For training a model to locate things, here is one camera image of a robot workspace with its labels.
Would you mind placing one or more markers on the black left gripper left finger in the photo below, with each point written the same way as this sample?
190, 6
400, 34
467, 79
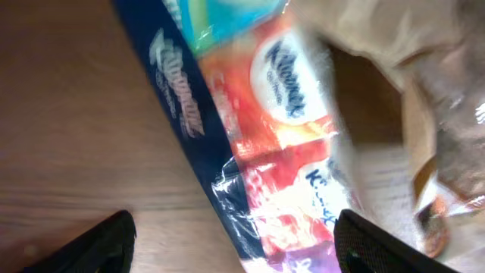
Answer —
106, 248

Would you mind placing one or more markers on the brown white snack wrapper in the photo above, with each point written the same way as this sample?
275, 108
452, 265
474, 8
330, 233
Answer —
433, 52

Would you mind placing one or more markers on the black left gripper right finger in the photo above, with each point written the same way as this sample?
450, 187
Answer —
363, 247

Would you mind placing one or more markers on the white tissue multipack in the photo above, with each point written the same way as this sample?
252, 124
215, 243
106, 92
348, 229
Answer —
249, 94

